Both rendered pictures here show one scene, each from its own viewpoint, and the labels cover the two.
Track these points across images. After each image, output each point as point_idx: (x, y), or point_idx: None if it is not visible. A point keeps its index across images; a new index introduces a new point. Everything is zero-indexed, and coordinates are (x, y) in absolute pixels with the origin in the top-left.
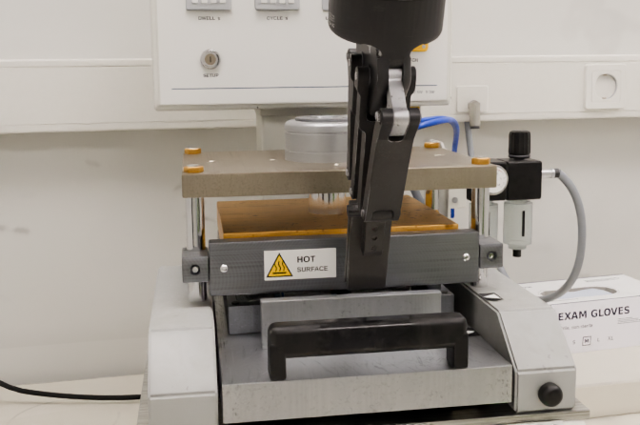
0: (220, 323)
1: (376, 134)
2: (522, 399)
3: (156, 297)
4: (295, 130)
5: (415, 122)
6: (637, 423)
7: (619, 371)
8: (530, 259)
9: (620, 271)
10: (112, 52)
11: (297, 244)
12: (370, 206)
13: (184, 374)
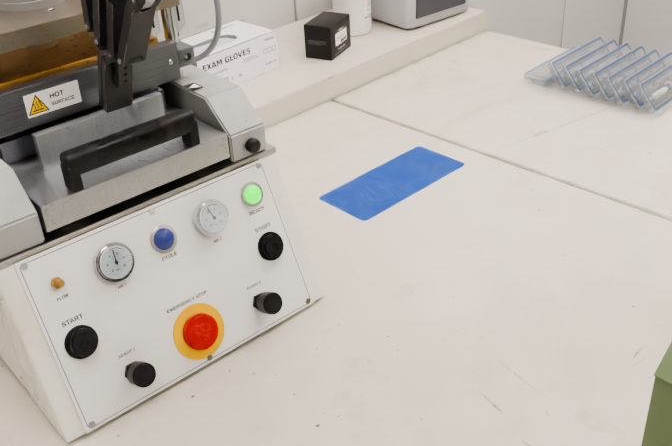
0: None
1: (130, 10)
2: (235, 153)
3: None
4: None
5: None
6: (274, 133)
7: (254, 99)
8: (161, 21)
9: (229, 14)
10: None
11: (47, 84)
12: (127, 56)
13: (6, 207)
